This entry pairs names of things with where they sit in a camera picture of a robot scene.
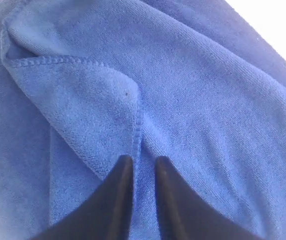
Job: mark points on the blue towel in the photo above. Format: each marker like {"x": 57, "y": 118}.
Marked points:
{"x": 83, "y": 82}

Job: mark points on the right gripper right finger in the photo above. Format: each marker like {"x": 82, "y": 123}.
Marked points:
{"x": 182, "y": 214}

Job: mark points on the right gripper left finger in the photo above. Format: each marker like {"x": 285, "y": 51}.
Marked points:
{"x": 106, "y": 214}

